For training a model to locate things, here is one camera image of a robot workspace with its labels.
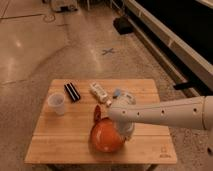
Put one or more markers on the blue sponge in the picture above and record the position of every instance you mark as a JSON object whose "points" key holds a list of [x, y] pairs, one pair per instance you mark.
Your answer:
{"points": [[116, 93]]}

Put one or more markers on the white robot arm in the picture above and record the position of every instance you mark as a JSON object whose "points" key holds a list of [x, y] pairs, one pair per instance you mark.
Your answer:
{"points": [[191, 113]]}

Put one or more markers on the black bag on floor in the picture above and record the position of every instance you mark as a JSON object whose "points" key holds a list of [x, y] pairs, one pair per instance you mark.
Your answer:
{"points": [[122, 25]]}

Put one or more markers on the black rectangular box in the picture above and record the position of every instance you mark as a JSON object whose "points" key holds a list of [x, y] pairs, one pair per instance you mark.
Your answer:
{"points": [[73, 93]]}

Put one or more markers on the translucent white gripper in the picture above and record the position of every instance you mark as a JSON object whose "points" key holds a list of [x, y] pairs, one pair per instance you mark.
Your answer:
{"points": [[125, 129]]}

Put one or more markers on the long white bench rail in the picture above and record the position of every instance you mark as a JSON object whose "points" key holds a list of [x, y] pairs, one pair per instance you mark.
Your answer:
{"points": [[180, 35]]}

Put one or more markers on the white carton box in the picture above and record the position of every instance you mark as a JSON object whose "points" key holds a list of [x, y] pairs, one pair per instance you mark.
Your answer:
{"points": [[99, 92]]}

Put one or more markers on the wooden table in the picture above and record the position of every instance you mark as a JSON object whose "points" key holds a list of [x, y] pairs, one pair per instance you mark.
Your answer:
{"points": [[65, 139]]}

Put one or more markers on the clear plastic cup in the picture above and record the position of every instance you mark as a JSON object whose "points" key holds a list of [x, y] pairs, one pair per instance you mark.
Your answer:
{"points": [[56, 101]]}

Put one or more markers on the white machine base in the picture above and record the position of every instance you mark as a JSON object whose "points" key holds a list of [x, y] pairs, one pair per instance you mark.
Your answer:
{"points": [[60, 5]]}

